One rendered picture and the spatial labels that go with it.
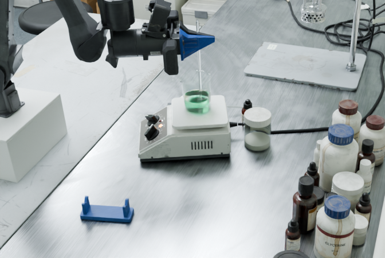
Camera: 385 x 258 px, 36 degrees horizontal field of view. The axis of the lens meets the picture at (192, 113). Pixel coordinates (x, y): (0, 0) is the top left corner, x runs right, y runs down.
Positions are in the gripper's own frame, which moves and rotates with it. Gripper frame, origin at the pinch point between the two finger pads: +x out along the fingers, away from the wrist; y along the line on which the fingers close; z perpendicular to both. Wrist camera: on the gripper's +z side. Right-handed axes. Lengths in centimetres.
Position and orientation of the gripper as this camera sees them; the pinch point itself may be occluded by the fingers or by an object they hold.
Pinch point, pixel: (197, 39)
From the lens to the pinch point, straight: 119.3
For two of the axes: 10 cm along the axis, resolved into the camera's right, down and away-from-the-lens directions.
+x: 10.0, -0.5, -0.3
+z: -0.5, -8.5, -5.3
